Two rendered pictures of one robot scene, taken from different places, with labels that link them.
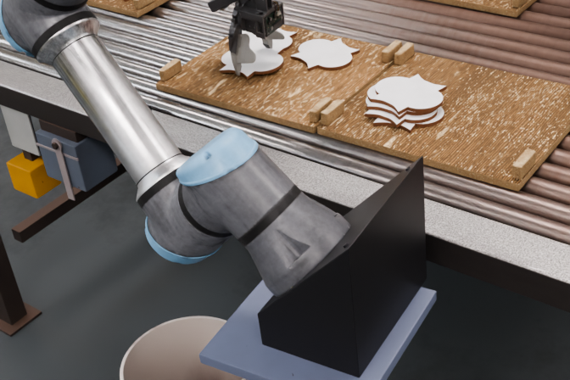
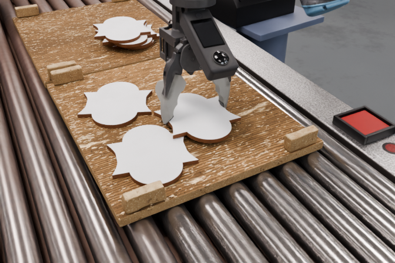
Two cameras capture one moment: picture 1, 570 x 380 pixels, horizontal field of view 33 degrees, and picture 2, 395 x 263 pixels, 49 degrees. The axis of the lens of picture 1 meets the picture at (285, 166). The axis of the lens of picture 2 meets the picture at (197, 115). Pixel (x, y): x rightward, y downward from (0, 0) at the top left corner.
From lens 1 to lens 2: 2.48 m
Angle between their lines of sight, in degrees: 111
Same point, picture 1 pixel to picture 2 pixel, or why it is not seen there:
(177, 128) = (308, 97)
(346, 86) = (140, 68)
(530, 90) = (39, 28)
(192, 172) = not seen: outside the picture
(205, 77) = (259, 125)
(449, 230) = not seen: hidden behind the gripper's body
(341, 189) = not seen: hidden behind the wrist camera
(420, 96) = (119, 23)
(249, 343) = (299, 13)
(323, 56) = (123, 97)
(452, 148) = (137, 15)
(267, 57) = (180, 108)
